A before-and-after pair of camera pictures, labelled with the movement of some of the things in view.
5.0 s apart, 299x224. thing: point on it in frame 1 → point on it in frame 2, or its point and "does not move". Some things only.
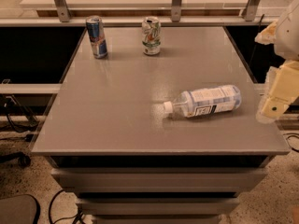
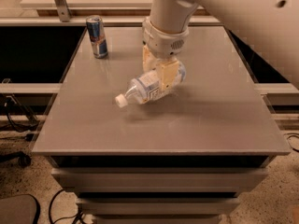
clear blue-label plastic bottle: (206, 101) → (146, 88)
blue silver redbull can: (96, 33) does not move
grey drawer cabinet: (129, 161) does not move
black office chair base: (22, 159) does not move
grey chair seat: (19, 209) does not move
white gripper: (289, 35) → (163, 43)
